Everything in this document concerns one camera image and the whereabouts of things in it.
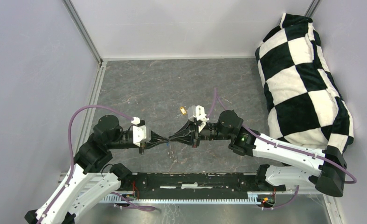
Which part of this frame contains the white slotted cable duct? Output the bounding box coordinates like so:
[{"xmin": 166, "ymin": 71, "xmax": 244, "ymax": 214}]
[{"xmin": 100, "ymin": 193, "xmax": 276, "ymax": 205}]

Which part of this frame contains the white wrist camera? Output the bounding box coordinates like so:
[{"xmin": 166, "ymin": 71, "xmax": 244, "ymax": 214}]
[
  {"xmin": 187, "ymin": 105, "xmax": 209, "ymax": 132},
  {"xmin": 131, "ymin": 117, "xmax": 151, "ymax": 147}
]

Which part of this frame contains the black white checkered blanket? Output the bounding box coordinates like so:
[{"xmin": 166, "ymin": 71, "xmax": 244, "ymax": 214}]
[{"xmin": 255, "ymin": 13, "xmax": 354, "ymax": 153}]

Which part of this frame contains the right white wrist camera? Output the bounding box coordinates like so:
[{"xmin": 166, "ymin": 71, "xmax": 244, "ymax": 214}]
[{"xmin": 187, "ymin": 105, "xmax": 209, "ymax": 132}]

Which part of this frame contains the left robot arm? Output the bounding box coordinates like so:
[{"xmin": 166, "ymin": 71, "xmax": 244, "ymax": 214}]
[{"xmin": 25, "ymin": 115, "xmax": 167, "ymax": 224}]

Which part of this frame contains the red wired circuit board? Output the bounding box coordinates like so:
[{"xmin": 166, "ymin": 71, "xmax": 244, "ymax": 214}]
[{"xmin": 259, "ymin": 195, "xmax": 276, "ymax": 208}]

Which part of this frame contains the aluminium frame rail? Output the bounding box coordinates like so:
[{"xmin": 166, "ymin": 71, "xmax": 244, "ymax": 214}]
[{"xmin": 62, "ymin": 0, "xmax": 103, "ymax": 64}]

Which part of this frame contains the yellow capped key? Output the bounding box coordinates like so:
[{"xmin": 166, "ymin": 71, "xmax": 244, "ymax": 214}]
[{"xmin": 180, "ymin": 107, "xmax": 188, "ymax": 115}]

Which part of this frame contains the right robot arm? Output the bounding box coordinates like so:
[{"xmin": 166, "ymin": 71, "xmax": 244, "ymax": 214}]
[{"xmin": 168, "ymin": 110, "xmax": 346, "ymax": 197}]

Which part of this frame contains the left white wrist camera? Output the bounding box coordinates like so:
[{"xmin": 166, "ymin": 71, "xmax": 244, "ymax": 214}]
[{"xmin": 131, "ymin": 117, "xmax": 151, "ymax": 147}]

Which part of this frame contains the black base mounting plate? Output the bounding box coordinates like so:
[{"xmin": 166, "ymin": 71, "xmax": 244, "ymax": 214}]
[{"xmin": 119, "ymin": 173, "xmax": 286, "ymax": 199}]

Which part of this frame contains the metal keyring plate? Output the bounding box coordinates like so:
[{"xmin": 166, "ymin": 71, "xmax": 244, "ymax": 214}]
[{"xmin": 168, "ymin": 142, "xmax": 178, "ymax": 163}]

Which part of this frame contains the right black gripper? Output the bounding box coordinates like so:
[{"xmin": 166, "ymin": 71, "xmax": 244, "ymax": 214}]
[{"xmin": 169, "ymin": 118, "xmax": 232, "ymax": 147}]

